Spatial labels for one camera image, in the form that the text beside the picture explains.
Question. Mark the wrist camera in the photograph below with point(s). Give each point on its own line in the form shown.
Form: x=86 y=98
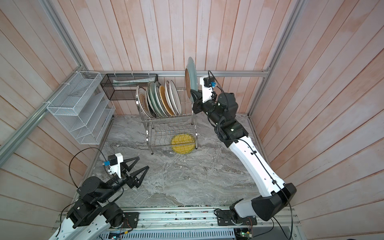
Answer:
x=208 y=84
x=113 y=165

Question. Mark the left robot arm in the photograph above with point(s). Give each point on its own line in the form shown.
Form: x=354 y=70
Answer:
x=94 y=212

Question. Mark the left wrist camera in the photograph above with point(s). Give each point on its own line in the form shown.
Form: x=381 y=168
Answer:
x=113 y=165

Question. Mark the stainless steel dish rack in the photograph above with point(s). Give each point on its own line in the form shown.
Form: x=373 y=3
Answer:
x=160 y=130

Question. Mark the white plate orange sunburst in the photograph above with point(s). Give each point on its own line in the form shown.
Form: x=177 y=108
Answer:
x=141 y=95

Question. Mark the orange woven bamboo plate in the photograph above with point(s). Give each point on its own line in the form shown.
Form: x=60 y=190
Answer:
x=165 y=99

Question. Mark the black wire wall basket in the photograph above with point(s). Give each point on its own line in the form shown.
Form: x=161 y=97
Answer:
x=123 y=87

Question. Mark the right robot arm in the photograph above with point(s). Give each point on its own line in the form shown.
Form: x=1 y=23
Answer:
x=275 y=194

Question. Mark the yellow green woven plate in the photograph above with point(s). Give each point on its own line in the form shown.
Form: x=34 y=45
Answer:
x=183 y=143

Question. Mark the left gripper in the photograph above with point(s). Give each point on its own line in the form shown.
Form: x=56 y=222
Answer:
x=133 y=180

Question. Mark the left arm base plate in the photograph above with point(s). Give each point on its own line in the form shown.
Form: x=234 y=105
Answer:
x=130 y=220

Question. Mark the white wire mesh shelf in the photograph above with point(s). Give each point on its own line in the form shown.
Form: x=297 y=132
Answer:
x=84 y=113

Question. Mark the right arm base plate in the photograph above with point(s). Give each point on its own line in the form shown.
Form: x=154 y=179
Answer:
x=229 y=218

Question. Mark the cream plate with red flowers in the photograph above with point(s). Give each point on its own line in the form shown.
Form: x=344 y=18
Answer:
x=152 y=112

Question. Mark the white plate dark lettered rim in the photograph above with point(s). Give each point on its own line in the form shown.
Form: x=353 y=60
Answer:
x=159 y=100

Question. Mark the white plate green clover outline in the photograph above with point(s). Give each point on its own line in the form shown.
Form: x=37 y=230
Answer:
x=175 y=99

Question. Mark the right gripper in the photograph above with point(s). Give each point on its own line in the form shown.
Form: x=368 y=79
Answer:
x=199 y=105

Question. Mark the grey blue round plate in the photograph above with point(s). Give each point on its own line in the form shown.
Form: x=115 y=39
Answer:
x=191 y=78

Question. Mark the light green flower plate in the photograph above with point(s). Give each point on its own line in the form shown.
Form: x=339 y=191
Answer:
x=153 y=99

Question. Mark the aluminium front rail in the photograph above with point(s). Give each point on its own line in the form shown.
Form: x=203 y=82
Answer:
x=177 y=218

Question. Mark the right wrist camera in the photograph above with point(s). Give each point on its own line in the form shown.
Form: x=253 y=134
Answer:
x=208 y=84

